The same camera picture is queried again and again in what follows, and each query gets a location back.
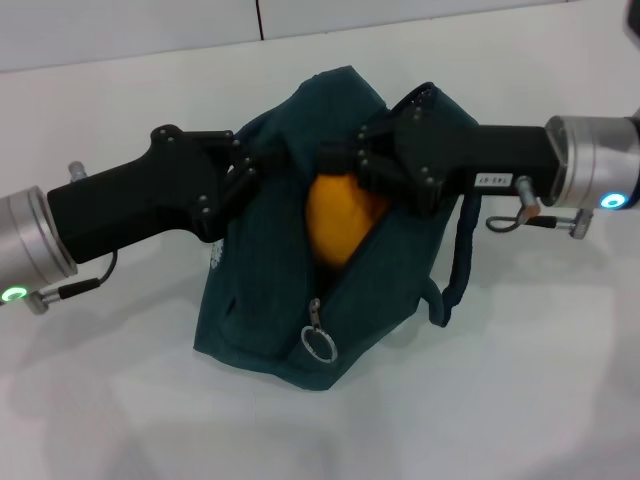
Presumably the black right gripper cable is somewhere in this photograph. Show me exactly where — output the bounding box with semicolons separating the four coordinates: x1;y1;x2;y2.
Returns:
487;175;595;240

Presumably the orange pear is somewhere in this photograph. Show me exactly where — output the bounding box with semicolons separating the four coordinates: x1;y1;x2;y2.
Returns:
305;172;391;275

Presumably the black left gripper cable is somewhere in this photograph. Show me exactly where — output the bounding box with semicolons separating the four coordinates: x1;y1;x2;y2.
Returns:
29;249;119;314

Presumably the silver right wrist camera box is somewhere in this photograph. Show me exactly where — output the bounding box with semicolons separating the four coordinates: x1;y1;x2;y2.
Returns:
622;0;640;39

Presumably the teal fabric zip bag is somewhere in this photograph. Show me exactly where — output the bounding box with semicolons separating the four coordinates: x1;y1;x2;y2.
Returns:
192;64;481;394

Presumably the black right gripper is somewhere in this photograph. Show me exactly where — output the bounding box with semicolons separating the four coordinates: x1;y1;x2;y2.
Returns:
319;102;561;219

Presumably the metal zipper pull with ring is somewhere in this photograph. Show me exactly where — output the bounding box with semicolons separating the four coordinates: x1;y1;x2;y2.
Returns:
300;298;337;364

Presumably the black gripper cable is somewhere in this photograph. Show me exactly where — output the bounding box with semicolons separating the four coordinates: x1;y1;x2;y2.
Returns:
29;249;119;314
487;175;595;240

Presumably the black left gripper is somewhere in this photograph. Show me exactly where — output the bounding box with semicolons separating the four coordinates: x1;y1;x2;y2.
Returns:
46;124;301;265

